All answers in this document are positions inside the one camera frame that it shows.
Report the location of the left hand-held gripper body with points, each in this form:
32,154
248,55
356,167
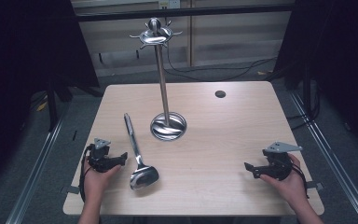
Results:
101,157

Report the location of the person's left hand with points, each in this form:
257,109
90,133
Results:
94,183

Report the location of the steel ladle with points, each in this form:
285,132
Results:
143,177

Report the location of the steel utensil rack stand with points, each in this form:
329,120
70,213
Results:
163,90

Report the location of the grey table bracket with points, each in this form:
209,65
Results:
315,186
71,189

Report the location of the metal floor rail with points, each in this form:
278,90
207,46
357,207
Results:
332,155
40,168

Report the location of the white wall outlet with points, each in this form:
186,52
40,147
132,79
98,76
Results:
169,3

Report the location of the dark round table grommet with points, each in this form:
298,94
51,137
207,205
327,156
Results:
220,94

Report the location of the black curtain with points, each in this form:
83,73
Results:
21,62
338,62

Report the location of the black horizontal bar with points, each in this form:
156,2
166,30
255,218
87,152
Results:
183,12

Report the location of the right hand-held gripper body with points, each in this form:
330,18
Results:
276,165

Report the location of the black stand leg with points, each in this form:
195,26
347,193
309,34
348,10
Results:
52,105

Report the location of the person's right hand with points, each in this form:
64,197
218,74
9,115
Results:
292,186

